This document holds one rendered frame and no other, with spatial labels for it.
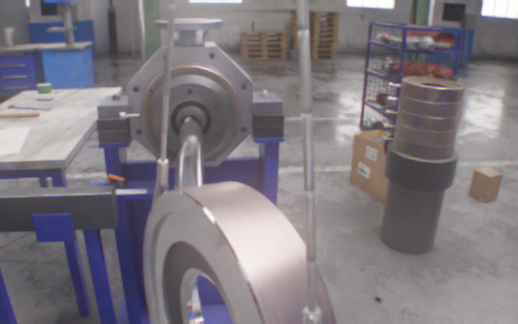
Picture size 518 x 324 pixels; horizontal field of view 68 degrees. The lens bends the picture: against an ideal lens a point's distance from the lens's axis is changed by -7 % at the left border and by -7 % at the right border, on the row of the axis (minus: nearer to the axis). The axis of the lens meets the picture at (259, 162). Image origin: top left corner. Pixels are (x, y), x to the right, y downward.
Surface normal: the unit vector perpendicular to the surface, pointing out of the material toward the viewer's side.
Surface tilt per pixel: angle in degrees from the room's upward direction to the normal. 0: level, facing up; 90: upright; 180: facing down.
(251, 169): 90
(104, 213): 90
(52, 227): 90
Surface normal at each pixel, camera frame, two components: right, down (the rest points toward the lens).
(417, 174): -0.38, 0.33
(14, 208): 0.14, 0.36
